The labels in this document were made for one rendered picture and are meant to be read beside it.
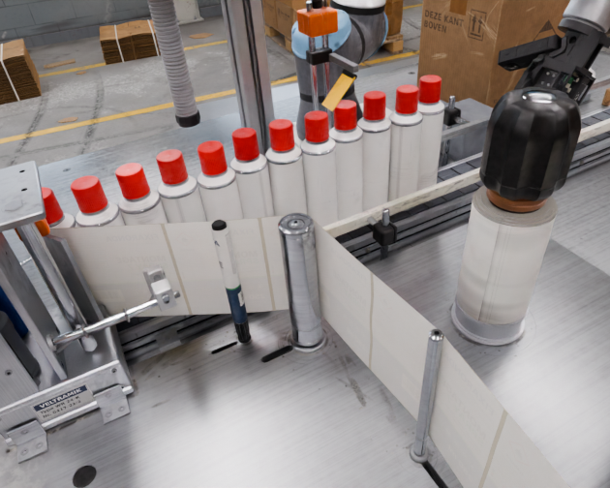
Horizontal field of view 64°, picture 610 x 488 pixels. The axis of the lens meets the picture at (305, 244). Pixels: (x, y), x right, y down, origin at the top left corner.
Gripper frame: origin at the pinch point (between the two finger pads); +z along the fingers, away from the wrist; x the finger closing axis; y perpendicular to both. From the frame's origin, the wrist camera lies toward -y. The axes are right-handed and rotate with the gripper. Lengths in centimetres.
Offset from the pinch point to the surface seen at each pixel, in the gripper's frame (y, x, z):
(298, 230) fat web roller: 21, -53, 15
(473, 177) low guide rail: 4.8, -9.1, 8.3
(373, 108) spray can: 1.2, -33.4, 3.6
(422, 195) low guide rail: 4.8, -18.9, 13.5
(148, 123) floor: -273, 22, 95
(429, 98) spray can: 1.3, -24.0, -0.6
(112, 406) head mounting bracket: 17, -64, 43
